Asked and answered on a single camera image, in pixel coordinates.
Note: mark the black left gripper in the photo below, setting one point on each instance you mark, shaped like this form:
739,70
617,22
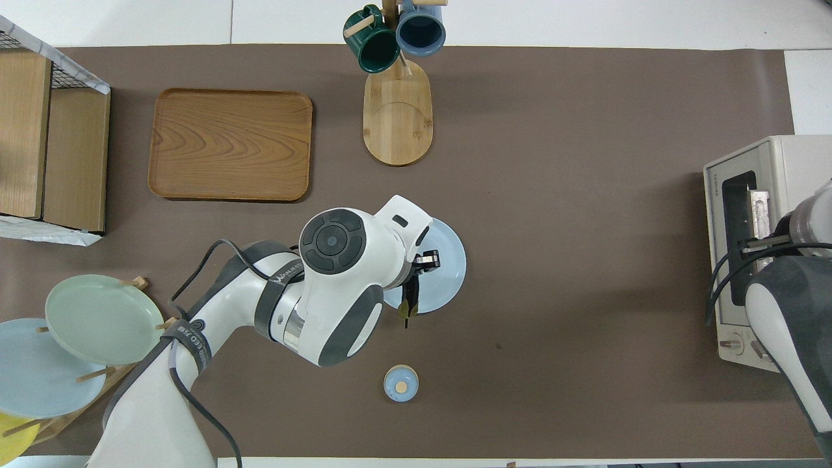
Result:
428,260

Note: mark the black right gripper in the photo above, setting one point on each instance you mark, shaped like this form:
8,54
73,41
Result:
764,244

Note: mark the dark purple eggplant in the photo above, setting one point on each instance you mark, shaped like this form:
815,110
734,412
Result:
409,305

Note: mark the light blue round plate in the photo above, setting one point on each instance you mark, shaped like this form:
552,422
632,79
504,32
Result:
448,273

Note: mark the oven door with glass window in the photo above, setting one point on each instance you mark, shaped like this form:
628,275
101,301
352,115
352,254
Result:
714,273

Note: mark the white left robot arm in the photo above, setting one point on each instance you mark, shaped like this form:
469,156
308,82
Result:
338,279

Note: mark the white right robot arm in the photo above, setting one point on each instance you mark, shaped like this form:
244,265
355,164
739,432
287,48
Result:
793,325

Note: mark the beige toaster oven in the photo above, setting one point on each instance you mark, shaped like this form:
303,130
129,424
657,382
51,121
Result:
799,162

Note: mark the beige oven knob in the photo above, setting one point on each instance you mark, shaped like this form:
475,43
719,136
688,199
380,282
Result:
731,343
758,349

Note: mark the wooden mug tree stand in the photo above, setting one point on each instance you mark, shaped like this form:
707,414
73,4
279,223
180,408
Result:
396,117

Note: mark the brown table mat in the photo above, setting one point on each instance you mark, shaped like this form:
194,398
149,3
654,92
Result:
585,130

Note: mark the wooden serving tray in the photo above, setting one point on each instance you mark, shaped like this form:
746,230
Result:
227,143

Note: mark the dark green mug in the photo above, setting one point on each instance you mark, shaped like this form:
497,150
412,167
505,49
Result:
374,42

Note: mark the grey-blue mug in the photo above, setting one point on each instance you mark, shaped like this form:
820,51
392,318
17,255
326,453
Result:
421,29

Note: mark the wooden dish rack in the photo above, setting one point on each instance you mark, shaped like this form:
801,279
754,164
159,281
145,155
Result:
123,374

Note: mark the pale green plate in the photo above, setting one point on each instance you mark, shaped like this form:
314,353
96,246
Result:
97,318

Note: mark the pale blue rack plate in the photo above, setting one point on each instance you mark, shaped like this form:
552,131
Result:
32,383

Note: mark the yellow plate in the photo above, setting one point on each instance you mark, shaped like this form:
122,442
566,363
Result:
10,435

